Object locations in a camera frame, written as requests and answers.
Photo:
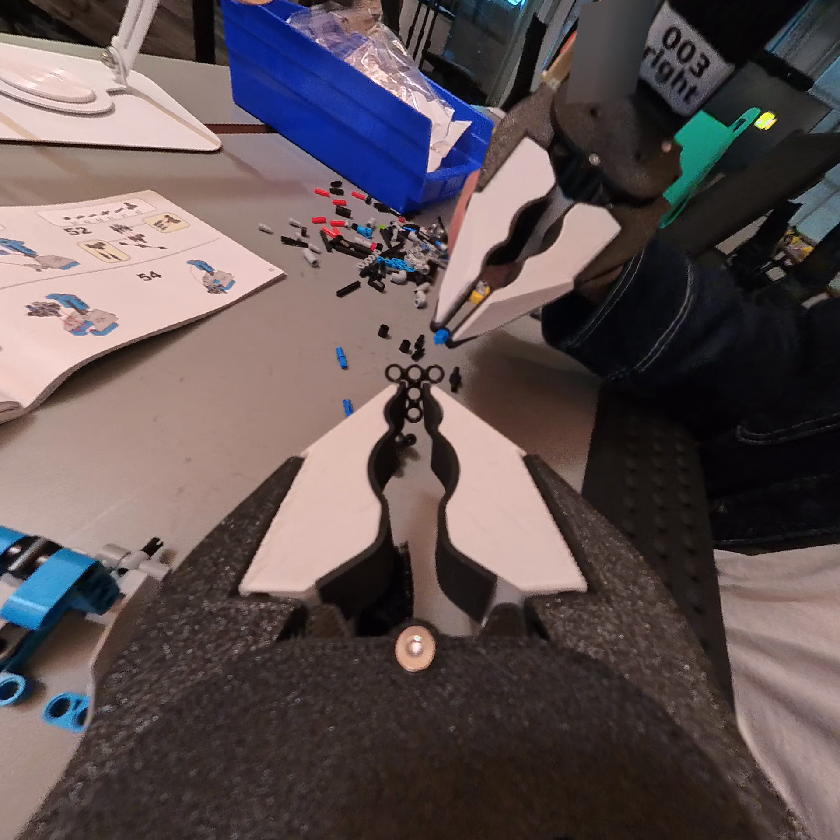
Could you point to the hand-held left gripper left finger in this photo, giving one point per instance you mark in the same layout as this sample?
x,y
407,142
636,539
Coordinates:
x,y
308,525

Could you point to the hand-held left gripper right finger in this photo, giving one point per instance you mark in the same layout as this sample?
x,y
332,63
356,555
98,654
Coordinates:
x,y
505,525

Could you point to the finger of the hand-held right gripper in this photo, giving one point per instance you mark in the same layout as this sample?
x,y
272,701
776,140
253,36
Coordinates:
x,y
564,256
489,210

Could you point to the black axle rod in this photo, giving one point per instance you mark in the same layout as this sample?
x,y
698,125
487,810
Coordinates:
x,y
348,289

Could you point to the black T-shaped beam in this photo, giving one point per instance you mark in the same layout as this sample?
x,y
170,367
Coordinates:
x,y
414,384

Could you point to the person's right forearm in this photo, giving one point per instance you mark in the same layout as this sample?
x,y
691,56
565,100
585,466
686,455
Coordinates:
x,y
656,315

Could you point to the white desk lamp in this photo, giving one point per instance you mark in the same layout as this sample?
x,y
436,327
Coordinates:
x,y
157,124

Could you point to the person's right hand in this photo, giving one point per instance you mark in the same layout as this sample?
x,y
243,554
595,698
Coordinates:
x,y
461,216

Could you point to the yellow toy beam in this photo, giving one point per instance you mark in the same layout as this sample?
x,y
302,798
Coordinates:
x,y
480,293

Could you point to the white paper bag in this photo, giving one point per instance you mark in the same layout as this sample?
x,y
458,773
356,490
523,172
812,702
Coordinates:
x,y
443,138

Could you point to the pile of small building pieces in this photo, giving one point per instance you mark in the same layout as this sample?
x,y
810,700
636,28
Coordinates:
x,y
394,253

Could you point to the black perforated panel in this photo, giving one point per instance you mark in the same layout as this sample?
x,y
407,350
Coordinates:
x,y
643,492

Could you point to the crumpled clear plastic bag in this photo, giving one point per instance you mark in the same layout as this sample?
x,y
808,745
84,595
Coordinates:
x,y
387,59

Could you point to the blue plastic bin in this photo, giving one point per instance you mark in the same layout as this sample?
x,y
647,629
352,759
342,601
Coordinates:
x,y
328,111

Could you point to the blue and grey toy assembly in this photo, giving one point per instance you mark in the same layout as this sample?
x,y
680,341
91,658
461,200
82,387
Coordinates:
x,y
59,577

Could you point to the open instruction booklet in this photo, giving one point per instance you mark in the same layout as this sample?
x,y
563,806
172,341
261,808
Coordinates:
x,y
131,328

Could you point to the person's denim jacket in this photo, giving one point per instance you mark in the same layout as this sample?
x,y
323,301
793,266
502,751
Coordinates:
x,y
774,485

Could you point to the person's white shirt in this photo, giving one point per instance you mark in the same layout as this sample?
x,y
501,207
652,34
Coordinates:
x,y
787,656

